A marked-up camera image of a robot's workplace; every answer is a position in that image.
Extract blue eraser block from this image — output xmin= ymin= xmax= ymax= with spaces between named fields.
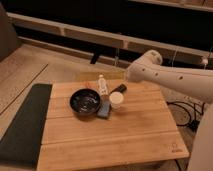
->
xmin=97 ymin=101 xmax=110 ymax=119

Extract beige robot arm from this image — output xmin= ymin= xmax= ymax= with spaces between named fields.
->
xmin=126 ymin=50 xmax=213 ymax=171

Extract small clear plastic bottle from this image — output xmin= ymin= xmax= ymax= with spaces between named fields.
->
xmin=98 ymin=75 xmax=108 ymax=95

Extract white paper cup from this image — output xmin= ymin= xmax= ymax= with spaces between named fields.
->
xmin=109 ymin=92 xmax=124 ymax=109

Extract black remote-like object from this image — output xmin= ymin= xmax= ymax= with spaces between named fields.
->
xmin=112 ymin=84 xmax=127 ymax=93

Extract black bowl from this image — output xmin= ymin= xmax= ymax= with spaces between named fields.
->
xmin=69 ymin=88 xmax=101 ymax=116

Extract dark green floor mat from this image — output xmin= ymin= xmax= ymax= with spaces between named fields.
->
xmin=0 ymin=84 xmax=52 ymax=166

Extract dark grey sofa corner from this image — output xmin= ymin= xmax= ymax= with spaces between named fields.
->
xmin=0 ymin=3 xmax=22 ymax=62

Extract black cables on floor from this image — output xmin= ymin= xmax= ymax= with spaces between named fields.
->
xmin=166 ymin=100 xmax=206 ymax=132

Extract white wall plug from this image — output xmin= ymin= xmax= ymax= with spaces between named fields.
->
xmin=201 ymin=58 xmax=209 ymax=65

